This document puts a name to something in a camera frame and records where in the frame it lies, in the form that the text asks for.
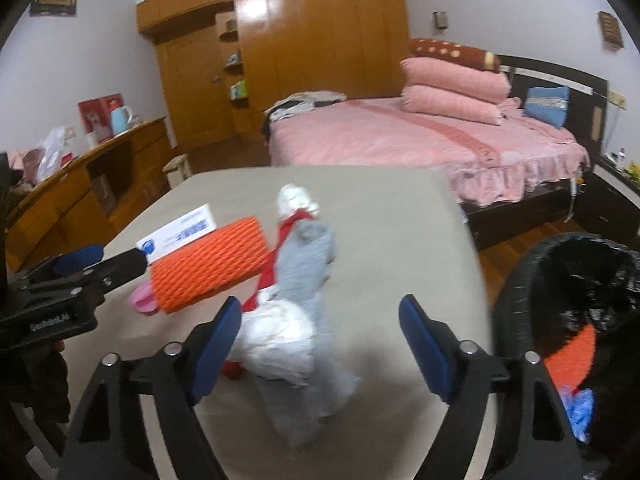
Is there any pink sock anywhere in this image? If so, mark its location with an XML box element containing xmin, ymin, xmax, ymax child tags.
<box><xmin>128</xmin><ymin>281</ymin><xmax>160</xmax><ymax>315</ymax></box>

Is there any red cloth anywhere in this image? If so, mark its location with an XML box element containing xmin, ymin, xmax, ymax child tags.
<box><xmin>221</xmin><ymin>209</ymin><xmax>314</xmax><ymax>380</ymax></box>

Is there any blue plastic wrapper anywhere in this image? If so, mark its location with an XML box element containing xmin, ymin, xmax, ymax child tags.
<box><xmin>560</xmin><ymin>387</ymin><xmax>594</xmax><ymax>443</ymax></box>

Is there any white wrapper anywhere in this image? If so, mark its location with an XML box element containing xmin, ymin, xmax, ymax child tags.
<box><xmin>228</xmin><ymin>298</ymin><xmax>318</xmax><ymax>386</ymax></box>

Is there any white blue medicine box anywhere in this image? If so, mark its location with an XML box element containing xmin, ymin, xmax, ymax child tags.
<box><xmin>136</xmin><ymin>205</ymin><xmax>217</xmax><ymax>264</ymax></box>

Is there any grey sock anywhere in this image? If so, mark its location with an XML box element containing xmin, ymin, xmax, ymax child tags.
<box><xmin>253</xmin><ymin>219</ymin><xmax>359</xmax><ymax>448</ymax></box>

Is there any orange foam mesh sleeve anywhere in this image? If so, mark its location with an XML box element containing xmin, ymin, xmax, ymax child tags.
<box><xmin>151</xmin><ymin>217</ymin><xmax>269</xmax><ymax>313</ymax></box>

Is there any white tissue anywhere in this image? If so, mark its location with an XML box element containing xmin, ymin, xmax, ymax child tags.
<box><xmin>277</xmin><ymin>183</ymin><xmax>319</xmax><ymax>220</ymax></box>

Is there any black-lined trash bin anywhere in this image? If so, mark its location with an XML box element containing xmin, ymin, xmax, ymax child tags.
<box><xmin>492</xmin><ymin>232</ymin><xmax>639</xmax><ymax>479</ymax></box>

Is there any wooden sideboard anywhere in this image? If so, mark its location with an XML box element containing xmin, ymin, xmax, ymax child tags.
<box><xmin>6</xmin><ymin>117</ymin><xmax>172</xmax><ymax>272</ymax></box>

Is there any white plastic bag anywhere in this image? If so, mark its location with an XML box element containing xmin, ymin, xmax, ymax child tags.
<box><xmin>36</xmin><ymin>127</ymin><xmax>66</xmax><ymax>183</ymax></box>

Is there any small white stool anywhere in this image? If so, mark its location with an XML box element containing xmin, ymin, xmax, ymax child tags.
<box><xmin>163</xmin><ymin>154</ymin><xmax>193</xmax><ymax>190</ymax></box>

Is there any light blue kettle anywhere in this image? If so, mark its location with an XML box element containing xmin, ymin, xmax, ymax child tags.
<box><xmin>108</xmin><ymin>100</ymin><xmax>134</xmax><ymax>136</ymax></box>

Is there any black nightstand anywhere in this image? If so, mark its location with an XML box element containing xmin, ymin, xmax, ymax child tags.
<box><xmin>575</xmin><ymin>156</ymin><xmax>639</xmax><ymax>246</ymax></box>

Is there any clothes pile on bed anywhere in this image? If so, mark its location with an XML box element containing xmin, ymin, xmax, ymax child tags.
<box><xmin>264</xmin><ymin>90</ymin><xmax>347</xmax><ymax>122</ymax></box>

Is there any wooden wardrobe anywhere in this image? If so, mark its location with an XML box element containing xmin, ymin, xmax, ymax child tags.
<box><xmin>137</xmin><ymin>0</ymin><xmax>409</xmax><ymax>151</ymax></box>

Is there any pink covered bed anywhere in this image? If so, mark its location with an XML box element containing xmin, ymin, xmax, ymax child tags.
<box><xmin>264</xmin><ymin>54</ymin><xmax>611</xmax><ymax>246</ymax></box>

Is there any yellow plush toy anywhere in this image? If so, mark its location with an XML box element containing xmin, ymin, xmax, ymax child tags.
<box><xmin>625</xmin><ymin>162</ymin><xmax>640</xmax><ymax>182</ymax></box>

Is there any white lotion bottle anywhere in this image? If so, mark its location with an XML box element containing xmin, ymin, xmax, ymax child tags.
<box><xmin>616</xmin><ymin>148</ymin><xmax>626</xmax><ymax>171</ymax></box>

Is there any black bed headboard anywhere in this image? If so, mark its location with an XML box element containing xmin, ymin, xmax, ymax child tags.
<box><xmin>491</xmin><ymin>54</ymin><xmax>611</xmax><ymax>162</ymax></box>

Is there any blue cushion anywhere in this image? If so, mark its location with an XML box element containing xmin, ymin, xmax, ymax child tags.
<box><xmin>523</xmin><ymin>86</ymin><xmax>570</xmax><ymax>129</ymax></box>

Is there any lower pink pillow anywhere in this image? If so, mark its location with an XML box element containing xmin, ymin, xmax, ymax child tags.
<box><xmin>400</xmin><ymin>84</ymin><xmax>502</xmax><ymax>126</ymax></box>

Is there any pink pillow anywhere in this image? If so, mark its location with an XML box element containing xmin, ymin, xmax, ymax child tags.
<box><xmin>400</xmin><ymin>84</ymin><xmax>502</xmax><ymax>126</ymax></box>
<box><xmin>400</xmin><ymin>58</ymin><xmax>511</xmax><ymax>104</ymax></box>

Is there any upper pink pillow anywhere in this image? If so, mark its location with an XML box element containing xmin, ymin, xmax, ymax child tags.
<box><xmin>400</xmin><ymin>58</ymin><xmax>511</xmax><ymax>104</ymax></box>

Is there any brown dotted bolster pillow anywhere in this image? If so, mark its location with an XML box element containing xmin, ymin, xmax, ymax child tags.
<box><xmin>409</xmin><ymin>38</ymin><xmax>501</xmax><ymax>73</ymax></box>

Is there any red photo frame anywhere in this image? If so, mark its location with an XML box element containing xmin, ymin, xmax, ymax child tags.
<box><xmin>77</xmin><ymin>93</ymin><xmax>125</xmax><ymax>143</ymax></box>

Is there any right wall lamp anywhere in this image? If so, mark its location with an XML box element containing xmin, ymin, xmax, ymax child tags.
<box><xmin>598</xmin><ymin>11</ymin><xmax>624</xmax><ymax>50</ymax></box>

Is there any wall lamp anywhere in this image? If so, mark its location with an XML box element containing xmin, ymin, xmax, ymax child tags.
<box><xmin>598</xmin><ymin>11</ymin><xmax>624</xmax><ymax>50</ymax></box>
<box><xmin>433</xmin><ymin>11</ymin><xmax>448</xmax><ymax>30</ymax></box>

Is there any left wall lamp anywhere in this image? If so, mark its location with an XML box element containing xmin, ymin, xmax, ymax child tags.
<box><xmin>433</xmin><ymin>11</ymin><xmax>448</xmax><ymax>30</ymax></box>

